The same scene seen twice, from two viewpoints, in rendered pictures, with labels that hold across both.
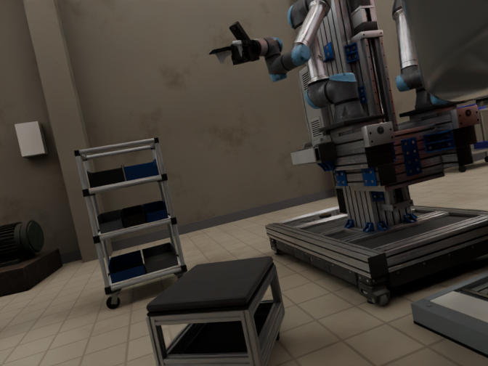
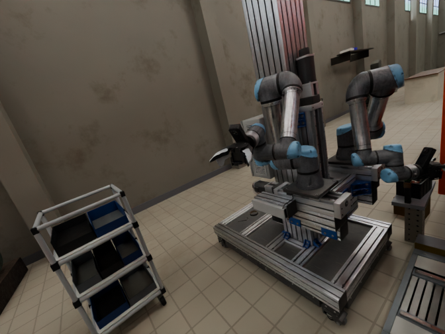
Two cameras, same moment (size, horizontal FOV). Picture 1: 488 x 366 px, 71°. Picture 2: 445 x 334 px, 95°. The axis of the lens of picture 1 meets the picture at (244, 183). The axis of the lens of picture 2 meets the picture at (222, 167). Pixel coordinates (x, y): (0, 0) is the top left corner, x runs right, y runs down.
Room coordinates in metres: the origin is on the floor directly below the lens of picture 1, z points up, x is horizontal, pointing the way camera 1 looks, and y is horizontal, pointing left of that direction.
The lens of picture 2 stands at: (0.73, 0.21, 1.37)
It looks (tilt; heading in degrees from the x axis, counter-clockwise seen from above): 16 degrees down; 343
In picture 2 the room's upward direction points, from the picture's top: 15 degrees counter-clockwise
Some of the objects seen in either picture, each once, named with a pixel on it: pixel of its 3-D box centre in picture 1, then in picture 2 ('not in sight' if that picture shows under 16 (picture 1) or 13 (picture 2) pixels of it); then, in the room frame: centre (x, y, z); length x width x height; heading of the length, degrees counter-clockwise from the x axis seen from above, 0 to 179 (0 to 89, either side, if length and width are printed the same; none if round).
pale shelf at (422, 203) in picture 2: not in sight; (414, 192); (1.60, -1.44, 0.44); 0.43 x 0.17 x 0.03; 109
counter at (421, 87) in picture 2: not in sight; (428, 84); (5.16, -8.87, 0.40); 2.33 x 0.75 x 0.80; 107
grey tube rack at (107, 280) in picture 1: (134, 219); (108, 260); (2.30, 0.78, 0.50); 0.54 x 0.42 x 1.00; 109
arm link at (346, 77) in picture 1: (343, 87); (304, 158); (1.64, -0.56, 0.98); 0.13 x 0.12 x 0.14; 36
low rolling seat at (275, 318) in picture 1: (224, 322); not in sight; (1.21, 0.17, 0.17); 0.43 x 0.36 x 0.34; 163
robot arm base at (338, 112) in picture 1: (348, 110); (308, 176); (1.64, -0.56, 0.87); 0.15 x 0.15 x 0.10
